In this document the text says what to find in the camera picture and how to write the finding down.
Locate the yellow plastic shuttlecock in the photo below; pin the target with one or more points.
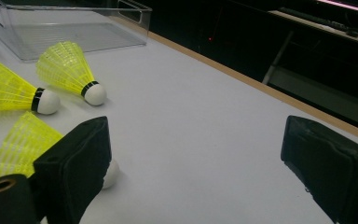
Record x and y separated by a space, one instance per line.
6 90
21 146
65 68

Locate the black keyboard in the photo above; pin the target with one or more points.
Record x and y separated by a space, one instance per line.
320 21

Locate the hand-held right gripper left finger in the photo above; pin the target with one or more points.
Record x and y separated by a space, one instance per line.
74 168

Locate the white metal table frame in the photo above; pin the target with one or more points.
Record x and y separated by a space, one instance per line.
323 90

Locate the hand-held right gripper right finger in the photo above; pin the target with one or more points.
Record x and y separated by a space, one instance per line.
332 171

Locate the clear plastic container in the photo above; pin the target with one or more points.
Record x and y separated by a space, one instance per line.
74 37

